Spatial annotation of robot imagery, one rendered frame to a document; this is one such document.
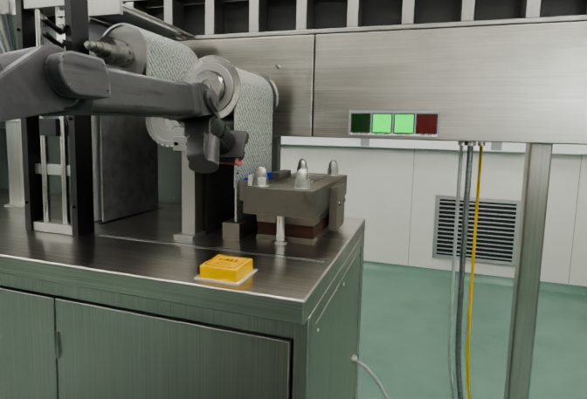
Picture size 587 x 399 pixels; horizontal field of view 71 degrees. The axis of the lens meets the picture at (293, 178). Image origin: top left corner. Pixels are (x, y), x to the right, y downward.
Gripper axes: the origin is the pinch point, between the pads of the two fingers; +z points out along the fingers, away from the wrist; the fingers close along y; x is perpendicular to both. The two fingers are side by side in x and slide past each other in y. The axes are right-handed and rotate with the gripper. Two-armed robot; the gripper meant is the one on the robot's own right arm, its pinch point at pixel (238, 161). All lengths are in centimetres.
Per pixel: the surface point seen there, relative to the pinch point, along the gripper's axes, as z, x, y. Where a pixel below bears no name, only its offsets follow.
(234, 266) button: -16.1, -27.3, 12.5
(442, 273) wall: 281, 40, 60
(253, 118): 1.8, 13.2, 0.2
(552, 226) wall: 259, 80, 136
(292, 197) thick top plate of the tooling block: -1.8, -8.8, 15.4
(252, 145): 4.4, 6.9, 0.2
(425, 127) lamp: 21, 23, 42
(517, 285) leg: 60, -9, 71
